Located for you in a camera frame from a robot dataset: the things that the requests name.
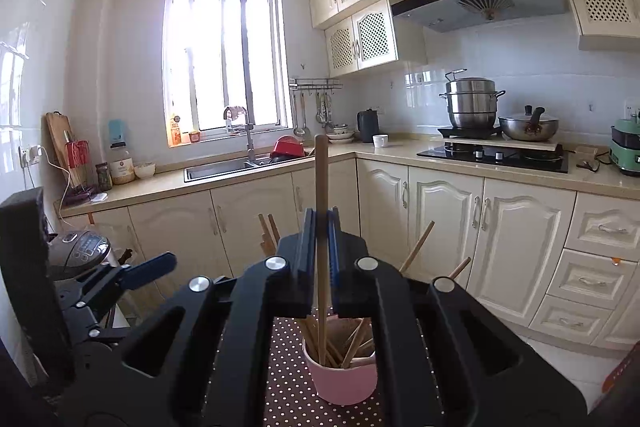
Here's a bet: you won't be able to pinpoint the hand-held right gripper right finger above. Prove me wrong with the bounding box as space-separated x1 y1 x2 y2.
327 207 588 427

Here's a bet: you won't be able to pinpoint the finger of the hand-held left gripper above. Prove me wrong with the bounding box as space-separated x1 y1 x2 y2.
60 294 136 358
57 254 178 308

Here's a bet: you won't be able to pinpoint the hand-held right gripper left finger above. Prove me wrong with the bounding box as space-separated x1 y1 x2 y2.
57 207 318 427

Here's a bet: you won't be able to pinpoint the bunch of wooden chopsticks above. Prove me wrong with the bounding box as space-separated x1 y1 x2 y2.
257 213 472 368

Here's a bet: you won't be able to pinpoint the single wooden chopstick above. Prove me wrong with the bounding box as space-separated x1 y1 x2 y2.
314 134 328 368

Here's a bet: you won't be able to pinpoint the pink cup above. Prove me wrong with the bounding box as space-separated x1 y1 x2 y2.
302 322 378 405

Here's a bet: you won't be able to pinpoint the hanging metal utensils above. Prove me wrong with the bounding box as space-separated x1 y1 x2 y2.
315 91 335 128

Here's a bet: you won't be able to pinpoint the grey rice cooker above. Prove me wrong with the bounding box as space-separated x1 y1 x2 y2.
47 230 112 282

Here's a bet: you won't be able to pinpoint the large glass jar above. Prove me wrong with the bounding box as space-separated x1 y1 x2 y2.
109 147 137 186

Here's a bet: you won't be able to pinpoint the steel sink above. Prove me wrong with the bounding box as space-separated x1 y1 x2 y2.
183 152 316 184

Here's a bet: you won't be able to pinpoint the red bowl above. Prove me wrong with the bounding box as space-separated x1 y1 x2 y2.
270 135 306 159

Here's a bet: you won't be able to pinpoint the brown polka dot tablecloth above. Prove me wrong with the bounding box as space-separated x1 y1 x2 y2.
265 317 383 427

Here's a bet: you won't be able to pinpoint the stack of bowls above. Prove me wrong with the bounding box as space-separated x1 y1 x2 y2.
327 123 357 142

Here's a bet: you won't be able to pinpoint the hanging metal ladle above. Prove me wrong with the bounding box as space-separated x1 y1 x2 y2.
292 92 307 138

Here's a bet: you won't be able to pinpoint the chrome faucet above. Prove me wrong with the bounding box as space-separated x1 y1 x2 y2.
223 106 257 165

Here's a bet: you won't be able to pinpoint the light blue carton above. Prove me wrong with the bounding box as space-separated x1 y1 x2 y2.
107 119 127 148

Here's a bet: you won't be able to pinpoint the wooden cutting board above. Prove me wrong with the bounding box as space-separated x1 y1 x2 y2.
45 112 83 190

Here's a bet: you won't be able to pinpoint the black electric kettle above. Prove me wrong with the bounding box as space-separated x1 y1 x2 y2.
356 108 381 144

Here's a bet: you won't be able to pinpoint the cream base cabinets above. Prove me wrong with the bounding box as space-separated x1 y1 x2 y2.
60 157 640 353

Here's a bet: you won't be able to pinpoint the black gas stove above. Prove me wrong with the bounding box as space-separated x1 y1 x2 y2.
416 142 570 174

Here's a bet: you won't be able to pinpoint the steel steamer pot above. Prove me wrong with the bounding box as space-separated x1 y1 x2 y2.
439 68 506 130

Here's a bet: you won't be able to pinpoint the barred kitchen window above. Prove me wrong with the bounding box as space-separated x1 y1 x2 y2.
162 0 293 148

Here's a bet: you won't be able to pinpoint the small lattice door cabinet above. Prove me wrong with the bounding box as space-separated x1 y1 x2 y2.
325 0 398 78

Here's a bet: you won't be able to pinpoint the steel wok with lid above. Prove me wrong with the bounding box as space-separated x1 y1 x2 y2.
498 105 560 142

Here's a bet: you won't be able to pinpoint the printed bag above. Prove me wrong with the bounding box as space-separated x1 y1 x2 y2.
602 347 640 403

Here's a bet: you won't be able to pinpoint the green cooking appliance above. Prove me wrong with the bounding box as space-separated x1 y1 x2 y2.
609 117 640 178

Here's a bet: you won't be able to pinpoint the white charging cable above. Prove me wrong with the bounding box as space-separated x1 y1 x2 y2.
22 147 71 218

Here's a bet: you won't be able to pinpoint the white wall charger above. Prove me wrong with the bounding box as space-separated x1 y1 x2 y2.
19 144 43 168

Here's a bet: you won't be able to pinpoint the metal utensil rail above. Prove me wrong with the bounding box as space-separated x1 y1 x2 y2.
289 78 345 90

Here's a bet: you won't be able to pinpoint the black power cord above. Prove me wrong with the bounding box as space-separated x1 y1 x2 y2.
575 146 608 172

